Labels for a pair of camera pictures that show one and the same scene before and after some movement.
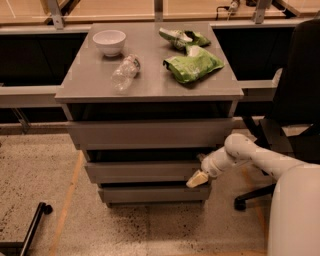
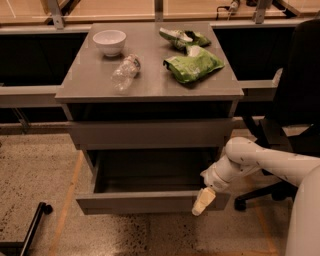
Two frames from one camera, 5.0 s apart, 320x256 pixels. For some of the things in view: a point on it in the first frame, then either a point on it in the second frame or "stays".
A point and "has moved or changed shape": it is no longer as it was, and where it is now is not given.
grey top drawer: x=151 y=133 stays
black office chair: x=293 y=129 stays
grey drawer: x=143 y=172 has moved or changed shape
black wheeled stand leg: x=41 y=209 stays
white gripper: x=209 y=167 → x=213 y=181
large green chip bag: x=195 y=63 stays
